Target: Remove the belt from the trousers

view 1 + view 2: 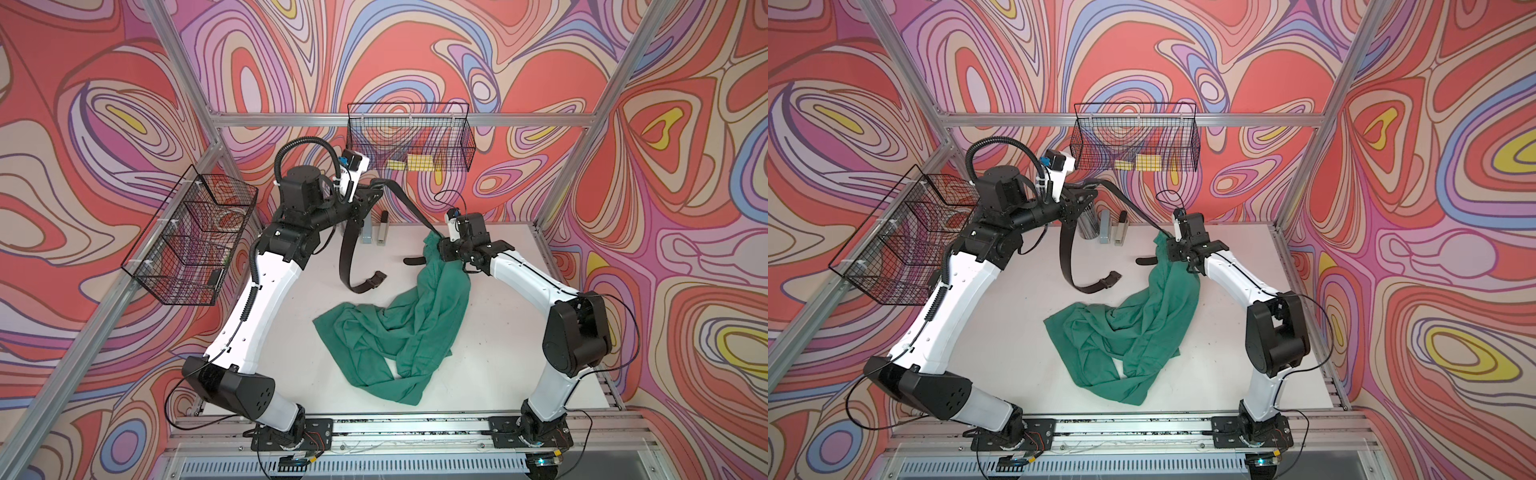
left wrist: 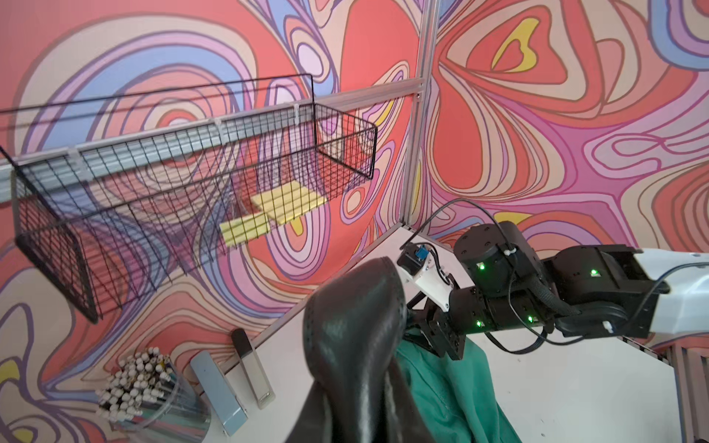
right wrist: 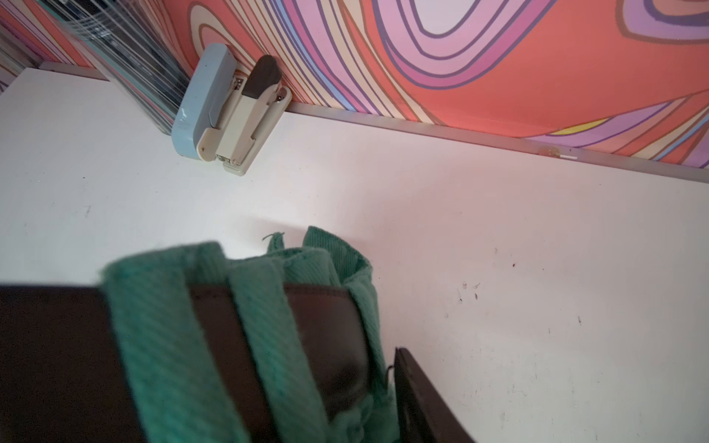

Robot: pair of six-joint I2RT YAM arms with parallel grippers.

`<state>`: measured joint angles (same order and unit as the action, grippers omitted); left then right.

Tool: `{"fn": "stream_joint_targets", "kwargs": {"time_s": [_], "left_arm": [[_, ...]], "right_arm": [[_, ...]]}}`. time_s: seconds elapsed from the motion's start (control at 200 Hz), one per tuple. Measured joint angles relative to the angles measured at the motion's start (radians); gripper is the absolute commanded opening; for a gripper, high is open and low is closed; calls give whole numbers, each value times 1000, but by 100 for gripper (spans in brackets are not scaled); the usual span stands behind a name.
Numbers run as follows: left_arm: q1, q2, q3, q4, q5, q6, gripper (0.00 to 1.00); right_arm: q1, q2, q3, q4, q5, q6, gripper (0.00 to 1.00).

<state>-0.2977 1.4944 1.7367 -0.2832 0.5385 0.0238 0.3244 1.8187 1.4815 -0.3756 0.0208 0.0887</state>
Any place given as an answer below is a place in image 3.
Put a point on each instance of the clear cup of pencils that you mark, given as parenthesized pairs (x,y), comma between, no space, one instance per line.
(120,40)

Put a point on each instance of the beige black stapler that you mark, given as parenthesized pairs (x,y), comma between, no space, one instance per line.
(251,111)

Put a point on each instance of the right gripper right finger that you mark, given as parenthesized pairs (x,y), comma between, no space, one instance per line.
(423,416)

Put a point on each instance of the light blue stapler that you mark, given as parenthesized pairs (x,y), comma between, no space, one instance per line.
(201,106)

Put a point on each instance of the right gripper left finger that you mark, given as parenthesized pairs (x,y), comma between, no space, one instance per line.
(62,379)

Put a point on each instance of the green trousers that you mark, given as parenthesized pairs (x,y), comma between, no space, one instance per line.
(173,377)

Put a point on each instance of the black leather belt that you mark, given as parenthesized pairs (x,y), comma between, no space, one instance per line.
(328,327)

